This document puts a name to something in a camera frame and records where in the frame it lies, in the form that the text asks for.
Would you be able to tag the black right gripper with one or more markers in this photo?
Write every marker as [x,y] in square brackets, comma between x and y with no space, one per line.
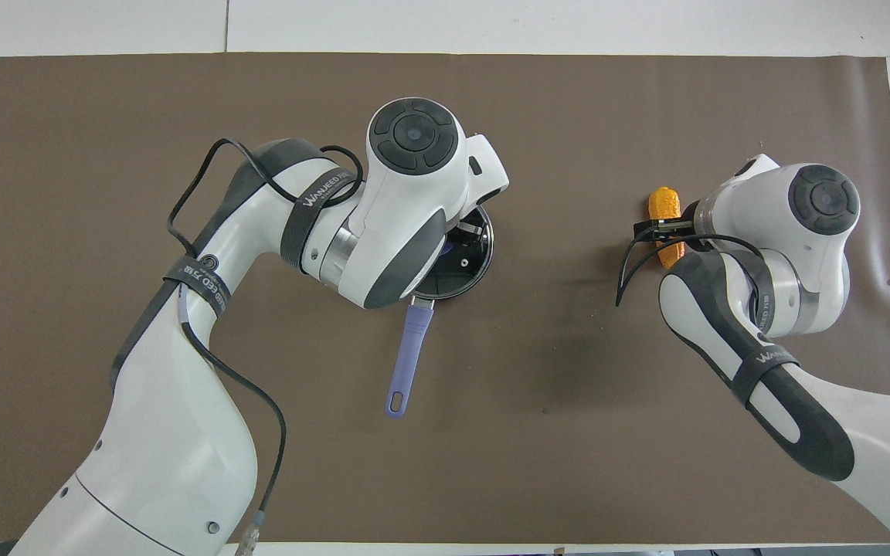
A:
[691,224]

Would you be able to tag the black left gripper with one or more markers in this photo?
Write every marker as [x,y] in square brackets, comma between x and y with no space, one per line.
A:
[472,228]

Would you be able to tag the orange corn cob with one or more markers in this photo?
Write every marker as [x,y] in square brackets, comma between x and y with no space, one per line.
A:
[664,202]

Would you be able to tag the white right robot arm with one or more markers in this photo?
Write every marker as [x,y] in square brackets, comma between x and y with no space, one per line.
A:
[800,255]

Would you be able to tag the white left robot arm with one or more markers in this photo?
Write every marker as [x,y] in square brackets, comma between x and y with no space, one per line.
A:
[182,432]

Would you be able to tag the brown table mat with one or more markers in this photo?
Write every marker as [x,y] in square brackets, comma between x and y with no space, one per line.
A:
[553,432]

